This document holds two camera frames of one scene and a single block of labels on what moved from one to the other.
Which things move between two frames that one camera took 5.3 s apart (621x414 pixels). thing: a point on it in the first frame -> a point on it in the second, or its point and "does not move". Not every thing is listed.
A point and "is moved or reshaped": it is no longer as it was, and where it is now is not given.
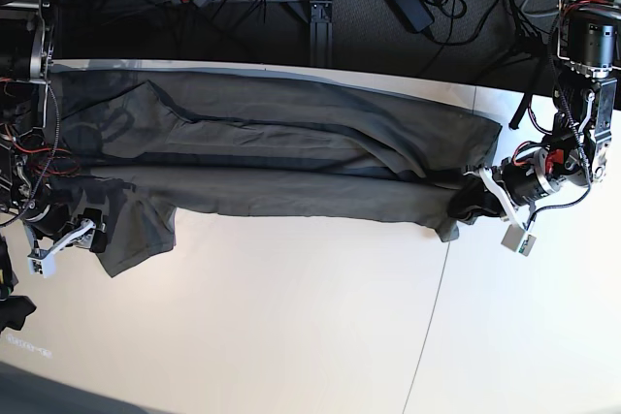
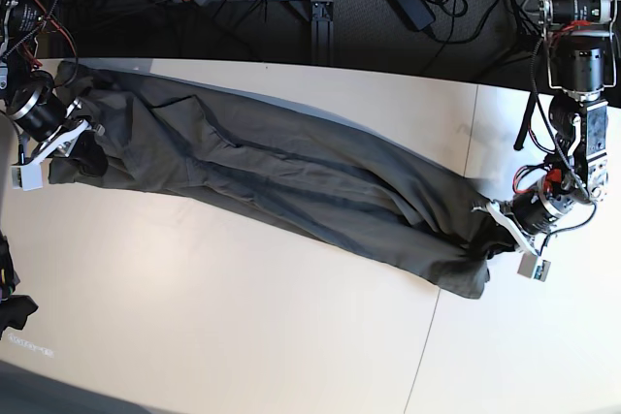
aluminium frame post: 320,32 does not move
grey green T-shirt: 141,146 is moved or reshaped
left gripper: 54,226 -> 42,113
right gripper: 534,173 -> 534,212
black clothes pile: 14,309 does not move
